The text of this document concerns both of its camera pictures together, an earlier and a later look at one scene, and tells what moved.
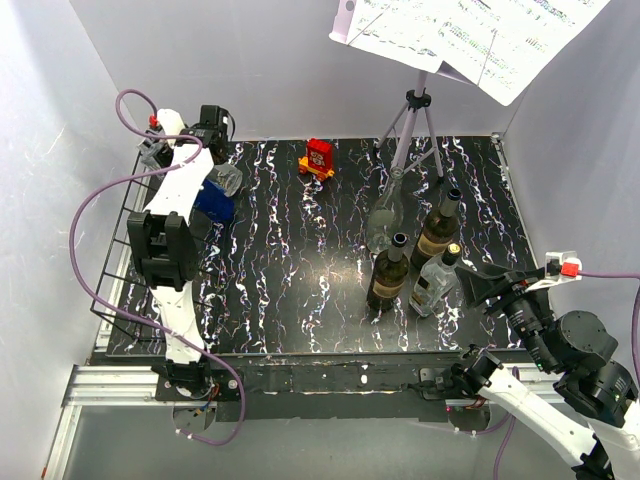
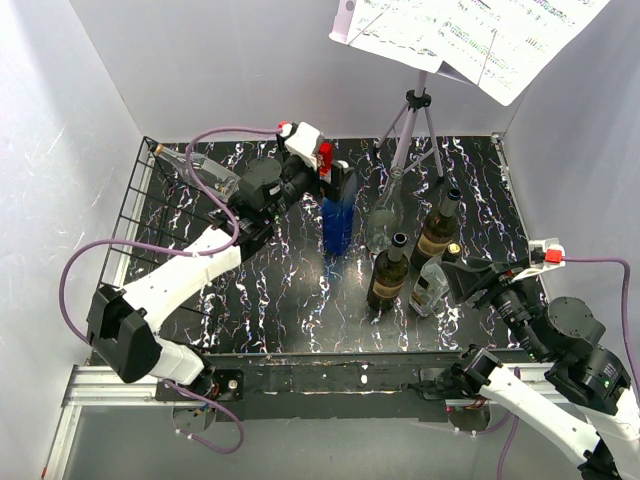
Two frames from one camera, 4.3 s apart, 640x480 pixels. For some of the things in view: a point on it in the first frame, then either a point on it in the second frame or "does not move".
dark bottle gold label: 389,273 does not move
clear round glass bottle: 387,218 does not move
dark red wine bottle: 438,232 does not move
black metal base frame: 325,385 does not move
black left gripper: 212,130 to 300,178
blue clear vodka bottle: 213,198 to 338,217
